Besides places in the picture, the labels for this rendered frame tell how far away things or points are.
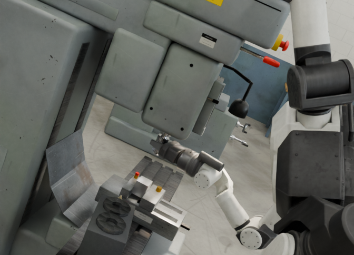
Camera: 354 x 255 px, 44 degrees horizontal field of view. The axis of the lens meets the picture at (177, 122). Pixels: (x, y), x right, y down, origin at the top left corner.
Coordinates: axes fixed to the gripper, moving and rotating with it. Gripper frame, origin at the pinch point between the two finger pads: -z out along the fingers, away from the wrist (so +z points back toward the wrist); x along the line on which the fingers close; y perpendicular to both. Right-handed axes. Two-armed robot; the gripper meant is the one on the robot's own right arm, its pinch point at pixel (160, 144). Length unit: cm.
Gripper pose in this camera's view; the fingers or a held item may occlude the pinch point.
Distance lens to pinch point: 168.7
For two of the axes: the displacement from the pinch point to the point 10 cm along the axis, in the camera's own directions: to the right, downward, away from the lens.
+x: -4.7, 0.9, -8.8
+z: 8.0, 4.7, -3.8
